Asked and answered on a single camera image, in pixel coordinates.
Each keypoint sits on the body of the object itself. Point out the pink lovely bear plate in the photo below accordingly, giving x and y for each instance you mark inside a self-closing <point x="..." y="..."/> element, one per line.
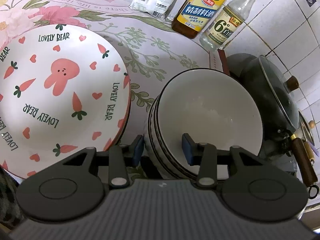
<point x="63" y="88"/>

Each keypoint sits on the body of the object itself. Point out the black wok with lid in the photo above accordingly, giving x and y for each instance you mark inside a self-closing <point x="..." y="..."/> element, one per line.
<point x="283" y="142"/>

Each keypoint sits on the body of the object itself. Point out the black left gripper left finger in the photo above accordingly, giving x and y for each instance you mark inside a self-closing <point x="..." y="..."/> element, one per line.
<point x="121" y="157"/>

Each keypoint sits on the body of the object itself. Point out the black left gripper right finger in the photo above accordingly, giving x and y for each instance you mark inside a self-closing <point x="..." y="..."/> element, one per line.
<point x="204" y="155"/>

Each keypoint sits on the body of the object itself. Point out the yellow label cooking wine bottle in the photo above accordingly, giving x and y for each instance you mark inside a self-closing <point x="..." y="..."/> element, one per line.
<point x="194" y="15"/>

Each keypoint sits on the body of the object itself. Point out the clear white vinegar bottle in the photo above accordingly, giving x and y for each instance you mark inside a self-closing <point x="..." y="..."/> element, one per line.
<point x="226" y="23"/>

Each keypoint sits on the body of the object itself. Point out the white ribbed bowl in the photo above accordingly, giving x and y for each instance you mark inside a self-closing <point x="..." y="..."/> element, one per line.
<point x="211" y="107"/>

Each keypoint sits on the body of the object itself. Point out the floral tablecloth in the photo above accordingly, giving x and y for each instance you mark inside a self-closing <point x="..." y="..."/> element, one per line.
<point x="151" y="51"/>

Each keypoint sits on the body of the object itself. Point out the small pot with lid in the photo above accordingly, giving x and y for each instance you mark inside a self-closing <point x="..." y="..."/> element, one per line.
<point x="309" y="142"/>

